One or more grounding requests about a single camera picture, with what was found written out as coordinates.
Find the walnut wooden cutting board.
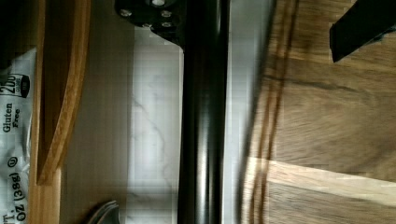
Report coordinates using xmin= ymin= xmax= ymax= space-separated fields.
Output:
xmin=239 ymin=0 xmax=395 ymax=224

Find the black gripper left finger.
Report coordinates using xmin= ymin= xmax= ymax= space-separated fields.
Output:
xmin=114 ymin=0 xmax=187 ymax=48

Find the metal fork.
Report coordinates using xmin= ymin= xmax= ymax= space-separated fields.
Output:
xmin=85 ymin=201 xmax=120 ymax=224

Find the white gluten free snack packet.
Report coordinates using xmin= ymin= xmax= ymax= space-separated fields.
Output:
xmin=0 ymin=49 xmax=36 ymax=224

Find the wooden drawer front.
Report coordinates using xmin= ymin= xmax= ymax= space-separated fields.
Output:
xmin=60 ymin=0 xmax=134 ymax=224

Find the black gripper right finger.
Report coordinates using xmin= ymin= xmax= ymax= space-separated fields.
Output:
xmin=330 ymin=0 xmax=396 ymax=63

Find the black drawer handle bar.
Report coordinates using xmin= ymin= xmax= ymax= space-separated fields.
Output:
xmin=177 ymin=0 xmax=230 ymax=224

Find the wooden drawer organizer tray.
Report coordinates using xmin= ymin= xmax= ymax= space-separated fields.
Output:
xmin=27 ymin=0 xmax=92 ymax=224

